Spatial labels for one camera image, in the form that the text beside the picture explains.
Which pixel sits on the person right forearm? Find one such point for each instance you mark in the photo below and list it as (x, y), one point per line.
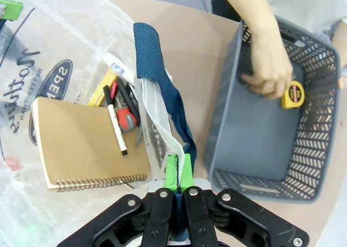
(249, 11)

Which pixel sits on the white tube with print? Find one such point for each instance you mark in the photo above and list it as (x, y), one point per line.
(116, 67)

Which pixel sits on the grey plastic shopping basket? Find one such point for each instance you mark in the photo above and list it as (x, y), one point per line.
(257, 138)

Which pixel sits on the red pen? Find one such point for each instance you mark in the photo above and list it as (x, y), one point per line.
(114, 90)

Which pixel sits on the person torso white shirt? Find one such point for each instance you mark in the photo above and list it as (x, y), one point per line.
(311, 3)

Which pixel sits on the person right hand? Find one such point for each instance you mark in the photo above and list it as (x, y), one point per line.
(271, 68)

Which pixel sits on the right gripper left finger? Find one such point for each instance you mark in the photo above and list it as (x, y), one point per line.
(151, 217)

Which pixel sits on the person dark trousers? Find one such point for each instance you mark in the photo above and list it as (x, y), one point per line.
(223, 0)

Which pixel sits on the white marker black cap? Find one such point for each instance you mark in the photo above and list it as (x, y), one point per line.
(115, 122)

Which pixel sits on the yellow tape measure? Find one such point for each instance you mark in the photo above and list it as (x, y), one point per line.
(294, 95)

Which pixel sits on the yellow utility knife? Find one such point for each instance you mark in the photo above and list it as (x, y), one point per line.
(104, 87)

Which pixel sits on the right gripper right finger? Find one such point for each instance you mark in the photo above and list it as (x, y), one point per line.
(217, 220)

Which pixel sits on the brown spiral notebook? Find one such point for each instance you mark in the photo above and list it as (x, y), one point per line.
(81, 138)

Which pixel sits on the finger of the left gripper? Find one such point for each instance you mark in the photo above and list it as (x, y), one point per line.
(12, 10)

